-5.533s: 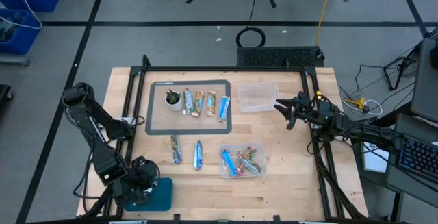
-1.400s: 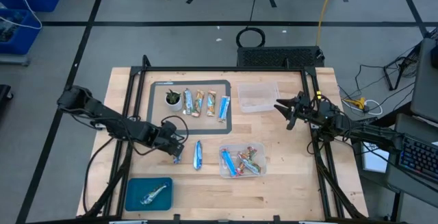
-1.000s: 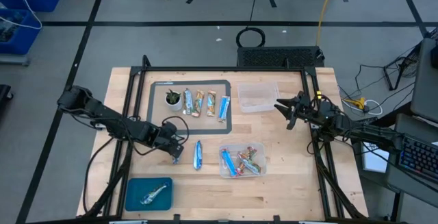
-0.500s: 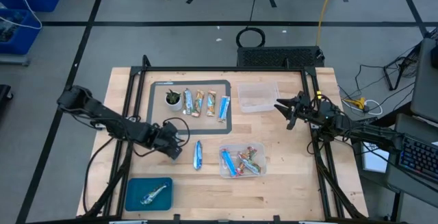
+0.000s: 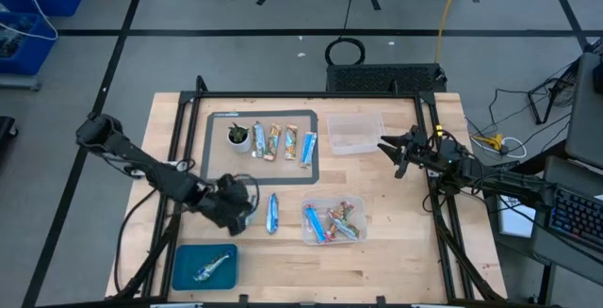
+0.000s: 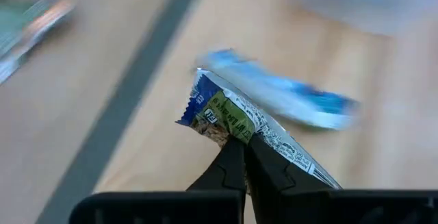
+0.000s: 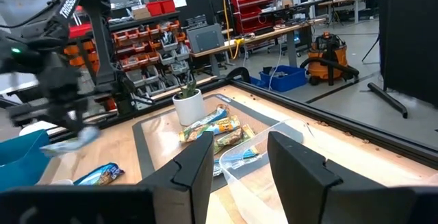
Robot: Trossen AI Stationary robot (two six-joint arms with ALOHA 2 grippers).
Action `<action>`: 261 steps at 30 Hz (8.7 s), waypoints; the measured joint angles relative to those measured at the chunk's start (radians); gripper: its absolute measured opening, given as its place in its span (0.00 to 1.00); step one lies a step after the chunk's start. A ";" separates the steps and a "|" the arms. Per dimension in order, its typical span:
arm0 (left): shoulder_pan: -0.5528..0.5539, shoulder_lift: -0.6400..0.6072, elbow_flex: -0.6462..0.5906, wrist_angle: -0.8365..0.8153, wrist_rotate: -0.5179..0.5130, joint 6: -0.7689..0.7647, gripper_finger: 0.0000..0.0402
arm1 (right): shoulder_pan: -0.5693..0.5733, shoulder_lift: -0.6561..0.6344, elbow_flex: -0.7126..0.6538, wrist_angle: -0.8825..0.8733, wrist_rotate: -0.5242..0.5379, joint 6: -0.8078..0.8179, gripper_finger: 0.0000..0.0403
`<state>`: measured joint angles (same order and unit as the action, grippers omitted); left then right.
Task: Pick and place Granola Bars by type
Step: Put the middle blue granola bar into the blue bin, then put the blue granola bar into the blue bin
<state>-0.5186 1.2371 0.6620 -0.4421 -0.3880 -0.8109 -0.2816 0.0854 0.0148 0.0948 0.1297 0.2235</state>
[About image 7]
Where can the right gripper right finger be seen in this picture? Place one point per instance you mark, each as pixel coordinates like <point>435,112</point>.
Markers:
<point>301,189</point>

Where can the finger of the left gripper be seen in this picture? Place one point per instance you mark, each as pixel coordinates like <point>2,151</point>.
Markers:
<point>65,121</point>
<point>82,123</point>

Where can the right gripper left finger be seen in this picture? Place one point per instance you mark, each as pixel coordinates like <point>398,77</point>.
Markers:
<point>188,189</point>

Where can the blue granola bar orange ends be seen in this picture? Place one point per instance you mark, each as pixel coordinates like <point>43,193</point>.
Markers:
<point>239,157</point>

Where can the light blue orange granola bar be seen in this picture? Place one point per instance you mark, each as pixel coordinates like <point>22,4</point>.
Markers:
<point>219,127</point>

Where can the green orange granola bar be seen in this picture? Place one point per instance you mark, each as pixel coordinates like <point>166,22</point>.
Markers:
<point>236,136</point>

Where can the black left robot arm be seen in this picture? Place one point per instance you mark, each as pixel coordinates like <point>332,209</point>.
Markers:
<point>92,28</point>

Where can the clear plastic bin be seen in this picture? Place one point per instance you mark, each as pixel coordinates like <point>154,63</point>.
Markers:
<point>246,189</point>

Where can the grey silicone baking mat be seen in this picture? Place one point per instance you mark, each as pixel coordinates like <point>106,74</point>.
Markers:
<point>161,138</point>

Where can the teal plastic tray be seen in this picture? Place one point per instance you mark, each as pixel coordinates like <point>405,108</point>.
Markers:
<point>20,162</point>

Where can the small plant in white pot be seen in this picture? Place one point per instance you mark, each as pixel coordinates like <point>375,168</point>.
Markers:
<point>190,109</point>

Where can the orange grey parts bin rack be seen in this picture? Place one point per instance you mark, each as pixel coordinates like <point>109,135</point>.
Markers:
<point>143,46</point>

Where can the red storage bin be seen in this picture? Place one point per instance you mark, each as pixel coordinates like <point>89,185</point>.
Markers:
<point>154,9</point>
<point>168,6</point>

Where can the orange shop vacuum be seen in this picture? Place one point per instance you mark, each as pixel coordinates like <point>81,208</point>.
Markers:
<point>323,66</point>

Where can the grey metal box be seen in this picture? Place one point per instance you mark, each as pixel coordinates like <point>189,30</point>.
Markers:
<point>205,39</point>

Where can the black partition panel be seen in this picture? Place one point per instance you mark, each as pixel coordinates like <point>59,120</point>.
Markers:
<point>407,28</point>

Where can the black aluminium table frame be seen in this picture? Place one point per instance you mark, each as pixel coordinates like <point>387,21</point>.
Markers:
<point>342,121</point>

